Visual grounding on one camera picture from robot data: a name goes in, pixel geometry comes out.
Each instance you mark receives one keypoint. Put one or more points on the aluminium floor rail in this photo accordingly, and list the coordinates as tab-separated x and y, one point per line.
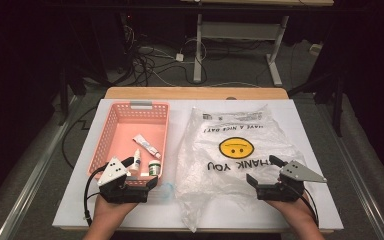
356	176
36	170

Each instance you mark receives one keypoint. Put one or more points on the white ointment tube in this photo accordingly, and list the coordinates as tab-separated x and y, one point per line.
145	144

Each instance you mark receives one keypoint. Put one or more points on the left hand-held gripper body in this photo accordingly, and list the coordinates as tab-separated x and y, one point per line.
113	173

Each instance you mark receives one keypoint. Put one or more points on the small white green-label jar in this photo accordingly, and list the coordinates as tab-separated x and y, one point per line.
154	168

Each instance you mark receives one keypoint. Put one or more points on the black metal stand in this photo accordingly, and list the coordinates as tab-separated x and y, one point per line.
63	96
338	106

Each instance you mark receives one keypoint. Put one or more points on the pink plastic basket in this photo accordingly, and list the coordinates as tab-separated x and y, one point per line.
126	130

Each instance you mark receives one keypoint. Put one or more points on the person's right hand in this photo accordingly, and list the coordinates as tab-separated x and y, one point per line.
296	211

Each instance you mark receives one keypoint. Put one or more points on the clear smiley plastic bag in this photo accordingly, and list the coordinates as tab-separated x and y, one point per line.
233	130

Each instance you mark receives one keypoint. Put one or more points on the person's left hand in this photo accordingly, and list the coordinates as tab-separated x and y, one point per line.
110	210

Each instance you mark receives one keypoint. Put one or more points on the white metal desk frame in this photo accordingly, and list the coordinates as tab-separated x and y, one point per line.
240	30

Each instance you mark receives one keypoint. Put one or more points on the white power adapter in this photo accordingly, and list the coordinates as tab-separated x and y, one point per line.
179	57

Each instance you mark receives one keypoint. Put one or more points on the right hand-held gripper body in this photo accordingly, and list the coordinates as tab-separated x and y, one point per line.
293	173

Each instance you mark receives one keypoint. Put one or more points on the wooden table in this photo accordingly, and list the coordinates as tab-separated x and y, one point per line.
196	93

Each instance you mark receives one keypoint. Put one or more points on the beige power strip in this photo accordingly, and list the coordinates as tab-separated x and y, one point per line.
316	49

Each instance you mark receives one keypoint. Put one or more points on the white table board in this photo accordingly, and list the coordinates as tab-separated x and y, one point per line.
180	116

